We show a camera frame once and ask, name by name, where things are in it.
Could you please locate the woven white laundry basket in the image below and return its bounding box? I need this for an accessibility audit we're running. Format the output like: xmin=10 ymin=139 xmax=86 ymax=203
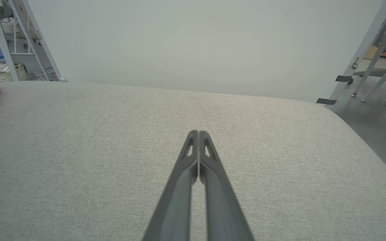
xmin=0 ymin=62 xmax=27 ymax=83

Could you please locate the white slanted frame post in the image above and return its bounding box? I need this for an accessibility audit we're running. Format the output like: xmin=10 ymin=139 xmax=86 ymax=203
xmin=325 ymin=0 xmax=386 ymax=106

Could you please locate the white partition panel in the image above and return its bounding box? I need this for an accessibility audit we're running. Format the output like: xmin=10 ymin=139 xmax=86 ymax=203
xmin=27 ymin=0 xmax=386 ymax=102

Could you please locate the white metal frame leg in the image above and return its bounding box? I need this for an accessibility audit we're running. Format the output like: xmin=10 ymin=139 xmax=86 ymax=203
xmin=0 ymin=0 xmax=20 ymax=82

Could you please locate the grey panel support post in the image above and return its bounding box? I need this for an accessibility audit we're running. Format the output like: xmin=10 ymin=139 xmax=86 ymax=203
xmin=10 ymin=0 xmax=68 ymax=82

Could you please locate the grey fabric sofa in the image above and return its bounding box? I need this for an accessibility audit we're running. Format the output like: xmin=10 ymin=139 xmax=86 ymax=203
xmin=0 ymin=81 xmax=386 ymax=241

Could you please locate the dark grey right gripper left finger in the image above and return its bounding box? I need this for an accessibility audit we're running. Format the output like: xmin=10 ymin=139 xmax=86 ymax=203
xmin=142 ymin=130 xmax=199 ymax=241

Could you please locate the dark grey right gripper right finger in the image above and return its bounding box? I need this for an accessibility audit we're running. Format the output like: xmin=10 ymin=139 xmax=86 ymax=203
xmin=199 ymin=131 xmax=254 ymax=241

